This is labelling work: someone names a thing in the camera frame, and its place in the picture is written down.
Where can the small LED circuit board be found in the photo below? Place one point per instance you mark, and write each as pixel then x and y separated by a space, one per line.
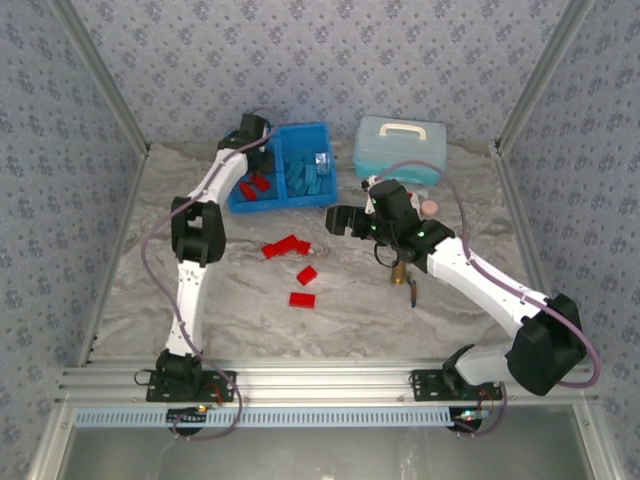
pixel 472 414
pixel 201 409

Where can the blue two-compartment plastic bin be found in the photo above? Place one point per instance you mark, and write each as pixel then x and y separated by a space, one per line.
pixel 300 144

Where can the small blue orange tool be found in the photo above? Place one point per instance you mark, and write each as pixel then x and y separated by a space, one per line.
pixel 413 295

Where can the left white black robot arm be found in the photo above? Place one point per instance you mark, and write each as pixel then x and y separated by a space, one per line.
pixel 187 300

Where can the grey metal panel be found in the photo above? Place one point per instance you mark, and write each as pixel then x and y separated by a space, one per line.
pixel 350 455

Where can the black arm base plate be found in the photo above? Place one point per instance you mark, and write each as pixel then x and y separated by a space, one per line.
pixel 425 385
pixel 220 387

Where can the translucent teal storage box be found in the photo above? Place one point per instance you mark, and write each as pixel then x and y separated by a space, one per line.
pixel 400 155

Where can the shiny blue lego brick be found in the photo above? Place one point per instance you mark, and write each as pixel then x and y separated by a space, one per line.
pixel 323 162

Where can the pink round object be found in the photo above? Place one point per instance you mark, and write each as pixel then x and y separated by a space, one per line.
pixel 430 206

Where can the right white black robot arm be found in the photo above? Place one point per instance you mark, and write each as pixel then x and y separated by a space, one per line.
pixel 480 280

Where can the aluminium table side rail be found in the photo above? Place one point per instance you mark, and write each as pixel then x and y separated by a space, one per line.
pixel 114 255
pixel 529 250

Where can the aluminium frame post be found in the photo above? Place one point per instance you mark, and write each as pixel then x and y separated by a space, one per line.
pixel 541 75
pixel 101 75

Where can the aluminium frame leg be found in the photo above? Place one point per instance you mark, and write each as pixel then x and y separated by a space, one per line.
pixel 49 450
pixel 597 450

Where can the long aluminium cross rail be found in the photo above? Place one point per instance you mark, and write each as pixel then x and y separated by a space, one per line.
pixel 325 380

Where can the brass fitting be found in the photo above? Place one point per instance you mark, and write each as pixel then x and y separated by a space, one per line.
pixel 398 274

